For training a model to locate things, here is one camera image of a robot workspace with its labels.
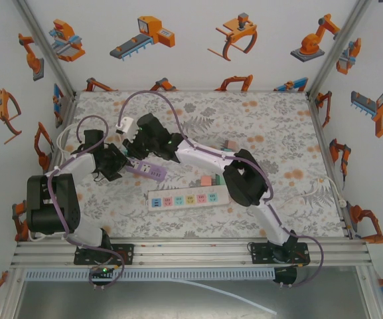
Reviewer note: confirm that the purple power strip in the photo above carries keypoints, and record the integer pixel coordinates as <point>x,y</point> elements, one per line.
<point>148,170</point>

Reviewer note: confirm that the white power strip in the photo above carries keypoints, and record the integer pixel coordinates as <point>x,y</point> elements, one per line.
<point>184,199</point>

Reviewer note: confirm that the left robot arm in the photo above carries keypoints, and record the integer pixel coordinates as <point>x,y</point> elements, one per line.
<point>51,202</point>

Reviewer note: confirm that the floral patterned tablecloth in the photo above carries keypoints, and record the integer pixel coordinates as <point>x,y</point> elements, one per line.
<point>211,109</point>

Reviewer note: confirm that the black controller board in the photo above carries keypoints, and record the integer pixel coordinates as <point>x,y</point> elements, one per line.
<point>287,274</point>
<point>103,272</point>

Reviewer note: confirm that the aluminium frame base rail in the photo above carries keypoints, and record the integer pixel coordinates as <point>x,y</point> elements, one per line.
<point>194,252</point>

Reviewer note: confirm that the aluminium frame corner post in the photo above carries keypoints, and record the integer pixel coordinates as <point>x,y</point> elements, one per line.
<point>336,50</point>
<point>47,50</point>

